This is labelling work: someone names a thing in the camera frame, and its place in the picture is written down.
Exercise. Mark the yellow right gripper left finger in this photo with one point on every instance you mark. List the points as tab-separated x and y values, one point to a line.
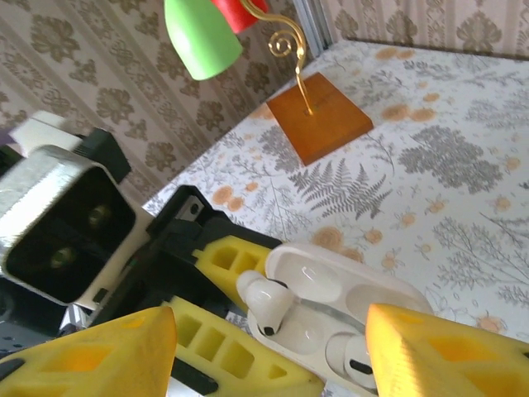
91	364

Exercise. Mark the aluminium frame post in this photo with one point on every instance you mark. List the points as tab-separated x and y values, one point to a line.
316	25

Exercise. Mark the white oblong earbud charging case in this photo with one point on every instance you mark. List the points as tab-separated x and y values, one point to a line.
306	335

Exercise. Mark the white stemmed earbud black vents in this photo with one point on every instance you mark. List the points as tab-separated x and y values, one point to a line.
351	351
264	297

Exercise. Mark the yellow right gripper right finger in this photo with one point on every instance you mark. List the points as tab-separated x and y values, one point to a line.
446	364

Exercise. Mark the floral patterned table cover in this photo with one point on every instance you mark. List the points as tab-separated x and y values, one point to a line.
454	186

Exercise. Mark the green plastic wine glass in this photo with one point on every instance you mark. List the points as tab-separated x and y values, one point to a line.
202	37

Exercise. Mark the red plastic wine glass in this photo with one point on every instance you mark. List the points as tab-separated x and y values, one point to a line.
239	14

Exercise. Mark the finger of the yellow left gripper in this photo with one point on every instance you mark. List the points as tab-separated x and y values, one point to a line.
248	250
256	372

